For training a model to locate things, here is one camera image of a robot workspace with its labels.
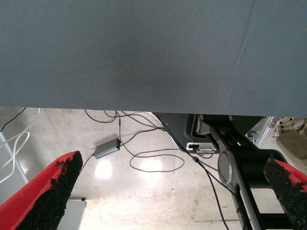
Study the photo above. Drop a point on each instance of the black grey robot torso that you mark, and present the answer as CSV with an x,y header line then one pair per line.
x,y
251,160

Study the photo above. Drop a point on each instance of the beige canvas bag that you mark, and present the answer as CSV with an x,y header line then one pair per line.
x,y
293,146

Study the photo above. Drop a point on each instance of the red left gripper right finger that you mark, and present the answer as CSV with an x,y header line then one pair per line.
x,y
290,191

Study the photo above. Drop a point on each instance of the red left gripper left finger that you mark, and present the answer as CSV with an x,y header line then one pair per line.
x,y
28,198

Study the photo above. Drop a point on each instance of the aluminium frame with caster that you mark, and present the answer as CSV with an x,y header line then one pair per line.
x,y
262,130

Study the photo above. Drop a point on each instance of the grey power adapter box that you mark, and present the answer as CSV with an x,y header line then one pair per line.
x,y
106,148

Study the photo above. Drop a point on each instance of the dark grey table cloth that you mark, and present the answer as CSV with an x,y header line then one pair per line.
x,y
144,48

